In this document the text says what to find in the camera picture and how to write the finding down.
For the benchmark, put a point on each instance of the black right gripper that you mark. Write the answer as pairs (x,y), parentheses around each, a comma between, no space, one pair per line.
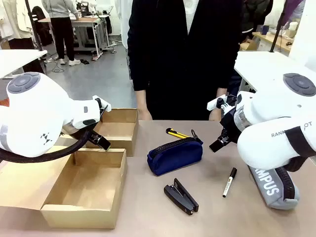
(230,123)

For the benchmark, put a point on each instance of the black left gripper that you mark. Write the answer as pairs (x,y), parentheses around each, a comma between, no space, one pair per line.
(95,136)

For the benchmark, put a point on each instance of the navy blue pencil case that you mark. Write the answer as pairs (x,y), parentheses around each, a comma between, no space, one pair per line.
(175,156)

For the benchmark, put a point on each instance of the person's left forearm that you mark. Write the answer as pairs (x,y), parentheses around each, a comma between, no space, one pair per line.
(221,92)

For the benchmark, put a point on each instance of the person's right forearm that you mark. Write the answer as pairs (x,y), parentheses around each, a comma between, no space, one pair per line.
(141,98)

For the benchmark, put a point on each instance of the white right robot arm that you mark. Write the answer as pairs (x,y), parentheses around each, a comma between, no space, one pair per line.
(269,118)

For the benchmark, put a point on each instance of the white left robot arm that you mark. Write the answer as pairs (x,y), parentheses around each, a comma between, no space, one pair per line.
(37,111)

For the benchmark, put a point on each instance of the small open cardboard box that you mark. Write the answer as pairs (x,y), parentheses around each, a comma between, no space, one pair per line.
(118,128)

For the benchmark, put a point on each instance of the open cardboard box with lid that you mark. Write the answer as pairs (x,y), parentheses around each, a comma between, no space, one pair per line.
(86,182)

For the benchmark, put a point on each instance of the small brown cardboard box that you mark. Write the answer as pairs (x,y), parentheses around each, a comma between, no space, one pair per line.
(248,45)

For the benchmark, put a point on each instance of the person's left hand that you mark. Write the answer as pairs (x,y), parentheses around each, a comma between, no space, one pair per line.
(215,115)

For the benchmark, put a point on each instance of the person's right hand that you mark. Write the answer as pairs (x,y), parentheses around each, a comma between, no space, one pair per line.
(145,114)

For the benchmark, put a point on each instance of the black white marker pen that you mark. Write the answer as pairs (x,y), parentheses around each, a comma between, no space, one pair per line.
(229,182)

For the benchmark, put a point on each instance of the yellow utility knife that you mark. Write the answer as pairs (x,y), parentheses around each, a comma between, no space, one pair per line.
(176,133)

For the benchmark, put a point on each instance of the black stapler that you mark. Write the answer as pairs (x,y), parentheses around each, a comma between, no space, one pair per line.
(181,196)

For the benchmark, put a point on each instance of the grey campus pencil case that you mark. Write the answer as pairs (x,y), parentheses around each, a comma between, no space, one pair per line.
(271,190)

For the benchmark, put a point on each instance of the white side table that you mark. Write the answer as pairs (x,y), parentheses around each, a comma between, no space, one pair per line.
(261,64)
(17,60)

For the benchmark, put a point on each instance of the person in black coat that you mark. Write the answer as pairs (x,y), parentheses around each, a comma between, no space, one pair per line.
(168,61)

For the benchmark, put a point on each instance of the wooden workbench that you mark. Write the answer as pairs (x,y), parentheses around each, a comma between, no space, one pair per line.
(274,40)

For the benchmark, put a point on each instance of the grey workshop table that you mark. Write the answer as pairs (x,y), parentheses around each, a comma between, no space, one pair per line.
(84,23)

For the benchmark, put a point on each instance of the person in grey top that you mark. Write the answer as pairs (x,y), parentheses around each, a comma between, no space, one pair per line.
(63,27)

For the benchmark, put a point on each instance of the dark blue cup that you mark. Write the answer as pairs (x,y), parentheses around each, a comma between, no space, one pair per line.
(265,29)

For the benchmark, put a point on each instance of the black tripod pole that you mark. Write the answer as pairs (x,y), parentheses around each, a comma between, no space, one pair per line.
(35,29)
(277,27)

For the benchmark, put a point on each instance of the person in dark jacket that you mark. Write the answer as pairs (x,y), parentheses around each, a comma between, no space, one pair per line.
(254,17)

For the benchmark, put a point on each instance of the person in cream jacket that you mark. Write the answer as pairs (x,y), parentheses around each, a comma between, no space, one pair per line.
(14,19)

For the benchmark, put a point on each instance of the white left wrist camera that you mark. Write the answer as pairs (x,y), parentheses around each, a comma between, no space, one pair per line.
(103,105)

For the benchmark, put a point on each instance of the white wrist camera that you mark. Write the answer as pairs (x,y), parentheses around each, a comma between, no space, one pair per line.
(214,103)
(103,105)

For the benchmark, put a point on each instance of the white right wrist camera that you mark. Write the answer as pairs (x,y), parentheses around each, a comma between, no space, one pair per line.
(214,103)

